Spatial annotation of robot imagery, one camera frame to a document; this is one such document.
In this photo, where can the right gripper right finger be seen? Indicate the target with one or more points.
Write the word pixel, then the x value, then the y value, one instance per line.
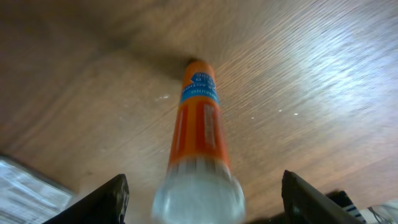
pixel 312 204

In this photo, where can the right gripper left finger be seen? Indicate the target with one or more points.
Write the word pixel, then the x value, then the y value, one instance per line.
pixel 106 205

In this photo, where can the orange tube white cap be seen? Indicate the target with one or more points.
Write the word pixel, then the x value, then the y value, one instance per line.
pixel 199 187

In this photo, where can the dark bottle white cap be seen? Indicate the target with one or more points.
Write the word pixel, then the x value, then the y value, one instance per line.
pixel 341 198

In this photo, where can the white spray bottle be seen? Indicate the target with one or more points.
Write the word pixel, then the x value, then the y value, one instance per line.
pixel 384 213

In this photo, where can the clear plastic container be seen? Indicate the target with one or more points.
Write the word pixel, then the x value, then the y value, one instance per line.
pixel 29 197

